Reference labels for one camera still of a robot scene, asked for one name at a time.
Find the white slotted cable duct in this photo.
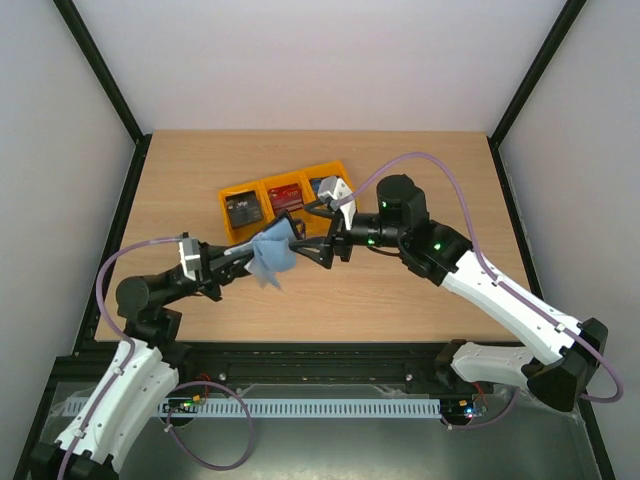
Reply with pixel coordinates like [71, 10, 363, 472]
[60, 397, 442, 419]

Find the black aluminium frame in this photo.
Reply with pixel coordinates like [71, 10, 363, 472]
[14, 0, 616, 480]

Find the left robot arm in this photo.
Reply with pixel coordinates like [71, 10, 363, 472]
[29, 235, 254, 479]

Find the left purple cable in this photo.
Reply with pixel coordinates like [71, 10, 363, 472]
[57, 234, 184, 480]

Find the purple cable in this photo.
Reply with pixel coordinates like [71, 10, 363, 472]
[57, 234, 184, 480]
[339, 152, 625, 430]

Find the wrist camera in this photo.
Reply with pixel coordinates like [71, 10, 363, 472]
[317, 176, 357, 231]
[178, 232, 201, 282]

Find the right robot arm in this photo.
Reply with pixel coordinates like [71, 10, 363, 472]
[292, 175, 608, 412]

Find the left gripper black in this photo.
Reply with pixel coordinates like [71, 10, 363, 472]
[160, 240, 255, 304]

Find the red card stack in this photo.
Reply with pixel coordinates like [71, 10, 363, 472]
[267, 183, 304, 215]

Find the black VIP card stack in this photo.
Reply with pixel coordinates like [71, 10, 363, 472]
[225, 191, 263, 229]

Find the orange plastic sorting bin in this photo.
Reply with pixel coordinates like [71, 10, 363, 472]
[218, 160, 353, 244]

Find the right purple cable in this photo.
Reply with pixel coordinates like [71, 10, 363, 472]
[339, 152, 625, 430]

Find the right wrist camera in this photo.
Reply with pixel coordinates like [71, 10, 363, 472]
[317, 176, 357, 231]

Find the blue card stack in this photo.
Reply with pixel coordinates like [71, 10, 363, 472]
[309, 177, 323, 197]

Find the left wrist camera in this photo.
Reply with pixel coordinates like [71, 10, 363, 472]
[178, 232, 201, 282]

